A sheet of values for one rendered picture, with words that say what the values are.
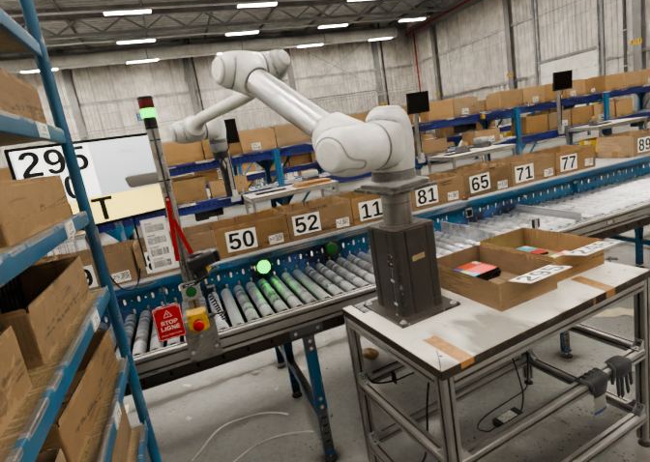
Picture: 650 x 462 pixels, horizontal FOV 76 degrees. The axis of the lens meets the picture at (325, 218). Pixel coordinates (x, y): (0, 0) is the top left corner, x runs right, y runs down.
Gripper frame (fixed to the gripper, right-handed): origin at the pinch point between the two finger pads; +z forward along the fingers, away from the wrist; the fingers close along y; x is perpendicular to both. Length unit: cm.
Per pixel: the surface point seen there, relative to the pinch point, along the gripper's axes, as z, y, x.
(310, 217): 24.4, -5.9, -40.5
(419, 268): 28, -103, -47
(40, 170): -26, -62, 65
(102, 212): -8, -59, 52
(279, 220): 21.9, -5.4, -22.4
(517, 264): 40, -101, -93
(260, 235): 27.3, -5.6, -10.9
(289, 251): 38.4, -12.1, -23.4
